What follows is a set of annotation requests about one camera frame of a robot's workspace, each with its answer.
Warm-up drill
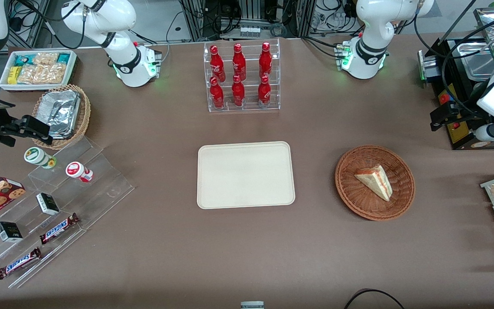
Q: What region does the cream plastic tray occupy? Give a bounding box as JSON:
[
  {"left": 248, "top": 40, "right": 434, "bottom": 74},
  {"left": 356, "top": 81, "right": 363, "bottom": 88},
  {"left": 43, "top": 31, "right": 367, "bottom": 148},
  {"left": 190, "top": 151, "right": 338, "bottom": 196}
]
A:
[{"left": 197, "top": 141, "right": 296, "bottom": 210}]

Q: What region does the clear acrylic bottle rack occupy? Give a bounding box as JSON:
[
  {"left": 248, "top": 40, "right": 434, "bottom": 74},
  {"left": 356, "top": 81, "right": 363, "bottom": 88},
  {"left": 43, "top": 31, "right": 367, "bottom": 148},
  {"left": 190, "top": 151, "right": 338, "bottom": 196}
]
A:
[{"left": 203, "top": 38, "right": 281, "bottom": 113}]

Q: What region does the red lid yoghurt cup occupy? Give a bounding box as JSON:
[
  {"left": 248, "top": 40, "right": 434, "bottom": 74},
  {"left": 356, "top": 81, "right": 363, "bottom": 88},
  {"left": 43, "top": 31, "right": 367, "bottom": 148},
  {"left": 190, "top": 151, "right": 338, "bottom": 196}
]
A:
[{"left": 66, "top": 161, "right": 94, "bottom": 183}]

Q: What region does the aluminium foil container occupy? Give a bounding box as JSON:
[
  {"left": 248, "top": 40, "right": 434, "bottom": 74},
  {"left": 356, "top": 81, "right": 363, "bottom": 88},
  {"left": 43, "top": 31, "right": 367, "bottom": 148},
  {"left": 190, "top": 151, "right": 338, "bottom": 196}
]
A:
[{"left": 39, "top": 89, "right": 81, "bottom": 140}]

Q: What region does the black floor cable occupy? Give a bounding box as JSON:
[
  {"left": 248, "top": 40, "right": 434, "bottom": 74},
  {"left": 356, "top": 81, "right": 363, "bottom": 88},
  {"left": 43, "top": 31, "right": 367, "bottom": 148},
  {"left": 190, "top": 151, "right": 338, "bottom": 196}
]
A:
[{"left": 343, "top": 288, "right": 407, "bottom": 309}]

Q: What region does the large clear cracker bag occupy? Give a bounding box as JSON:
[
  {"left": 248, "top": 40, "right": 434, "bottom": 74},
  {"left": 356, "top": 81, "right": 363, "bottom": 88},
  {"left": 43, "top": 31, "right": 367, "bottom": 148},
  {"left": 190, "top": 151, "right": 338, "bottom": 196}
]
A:
[{"left": 18, "top": 63, "right": 66, "bottom": 85}]

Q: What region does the triangle sandwich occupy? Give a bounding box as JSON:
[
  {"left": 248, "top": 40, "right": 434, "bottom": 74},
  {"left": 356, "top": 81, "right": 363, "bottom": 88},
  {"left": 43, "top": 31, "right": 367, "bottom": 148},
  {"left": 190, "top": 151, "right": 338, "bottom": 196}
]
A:
[{"left": 354, "top": 165, "right": 393, "bottom": 202}]

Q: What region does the Snickers chocolate bar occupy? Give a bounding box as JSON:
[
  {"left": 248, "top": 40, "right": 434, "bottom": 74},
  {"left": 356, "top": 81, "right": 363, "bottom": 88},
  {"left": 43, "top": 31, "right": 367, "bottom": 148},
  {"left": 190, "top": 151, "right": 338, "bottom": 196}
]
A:
[
  {"left": 39, "top": 213, "right": 80, "bottom": 245},
  {"left": 0, "top": 247, "right": 42, "bottom": 280}
]

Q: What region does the green lid yoghurt cup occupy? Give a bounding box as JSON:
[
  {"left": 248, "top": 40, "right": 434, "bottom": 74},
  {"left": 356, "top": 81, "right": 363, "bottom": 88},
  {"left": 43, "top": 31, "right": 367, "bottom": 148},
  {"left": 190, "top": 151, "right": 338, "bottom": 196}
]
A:
[{"left": 24, "top": 147, "right": 57, "bottom": 170}]

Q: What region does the clear acrylic stepped stand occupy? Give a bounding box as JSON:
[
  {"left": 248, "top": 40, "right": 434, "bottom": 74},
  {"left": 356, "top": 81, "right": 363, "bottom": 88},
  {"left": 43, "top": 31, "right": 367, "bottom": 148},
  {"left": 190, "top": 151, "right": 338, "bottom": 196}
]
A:
[{"left": 0, "top": 136, "right": 136, "bottom": 289}]

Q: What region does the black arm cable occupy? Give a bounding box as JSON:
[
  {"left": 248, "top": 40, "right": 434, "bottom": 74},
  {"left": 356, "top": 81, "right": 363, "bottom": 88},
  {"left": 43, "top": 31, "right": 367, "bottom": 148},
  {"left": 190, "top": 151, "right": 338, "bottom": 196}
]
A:
[{"left": 413, "top": 0, "right": 494, "bottom": 123}]

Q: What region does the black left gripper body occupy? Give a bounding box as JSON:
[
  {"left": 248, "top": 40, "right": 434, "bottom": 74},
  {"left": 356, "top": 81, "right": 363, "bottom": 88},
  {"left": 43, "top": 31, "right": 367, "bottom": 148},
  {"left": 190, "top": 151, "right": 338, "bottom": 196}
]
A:
[{"left": 457, "top": 81, "right": 488, "bottom": 124}]

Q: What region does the small clear cracker bag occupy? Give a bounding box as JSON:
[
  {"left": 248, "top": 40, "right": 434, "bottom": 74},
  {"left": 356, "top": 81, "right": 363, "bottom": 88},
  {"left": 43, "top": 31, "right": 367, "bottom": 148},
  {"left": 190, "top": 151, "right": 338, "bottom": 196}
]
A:
[{"left": 33, "top": 52, "right": 59, "bottom": 67}]

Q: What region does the light wicker basket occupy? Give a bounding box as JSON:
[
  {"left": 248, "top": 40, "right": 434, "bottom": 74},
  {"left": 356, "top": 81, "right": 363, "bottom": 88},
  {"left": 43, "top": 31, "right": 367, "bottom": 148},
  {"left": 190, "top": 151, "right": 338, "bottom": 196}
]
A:
[{"left": 32, "top": 84, "right": 92, "bottom": 150}]

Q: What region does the black food warmer appliance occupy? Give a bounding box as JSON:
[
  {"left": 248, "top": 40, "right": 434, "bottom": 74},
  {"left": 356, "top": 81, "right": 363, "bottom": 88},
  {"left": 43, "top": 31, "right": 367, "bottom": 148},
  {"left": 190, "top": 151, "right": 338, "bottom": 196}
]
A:
[{"left": 417, "top": 38, "right": 494, "bottom": 151}]

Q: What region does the small black box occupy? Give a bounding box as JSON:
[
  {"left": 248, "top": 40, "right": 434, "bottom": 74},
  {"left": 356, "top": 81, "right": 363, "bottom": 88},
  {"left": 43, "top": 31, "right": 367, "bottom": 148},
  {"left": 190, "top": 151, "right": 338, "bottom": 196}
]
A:
[
  {"left": 0, "top": 221, "right": 24, "bottom": 243},
  {"left": 36, "top": 193, "right": 60, "bottom": 216}
]

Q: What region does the red soda bottle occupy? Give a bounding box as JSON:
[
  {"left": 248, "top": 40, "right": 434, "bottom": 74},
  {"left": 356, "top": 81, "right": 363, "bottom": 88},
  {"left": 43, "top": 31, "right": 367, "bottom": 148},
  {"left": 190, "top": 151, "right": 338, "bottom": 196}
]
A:
[
  {"left": 259, "top": 42, "right": 273, "bottom": 80},
  {"left": 210, "top": 45, "right": 226, "bottom": 83},
  {"left": 232, "top": 43, "right": 247, "bottom": 82},
  {"left": 258, "top": 75, "right": 271, "bottom": 107},
  {"left": 210, "top": 76, "right": 225, "bottom": 109},
  {"left": 232, "top": 75, "right": 245, "bottom": 107}
]

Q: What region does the brown wicker basket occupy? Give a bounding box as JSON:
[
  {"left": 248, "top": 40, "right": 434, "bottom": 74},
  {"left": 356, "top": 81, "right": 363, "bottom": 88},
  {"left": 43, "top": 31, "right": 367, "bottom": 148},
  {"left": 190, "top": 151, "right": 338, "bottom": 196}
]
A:
[{"left": 335, "top": 145, "right": 416, "bottom": 221}]

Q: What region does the white snack bin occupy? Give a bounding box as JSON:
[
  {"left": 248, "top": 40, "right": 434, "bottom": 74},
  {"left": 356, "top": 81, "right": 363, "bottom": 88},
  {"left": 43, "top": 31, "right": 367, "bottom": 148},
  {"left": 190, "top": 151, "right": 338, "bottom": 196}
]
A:
[{"left": 0, "top": 50, "right": 78, "bottom": 92}]

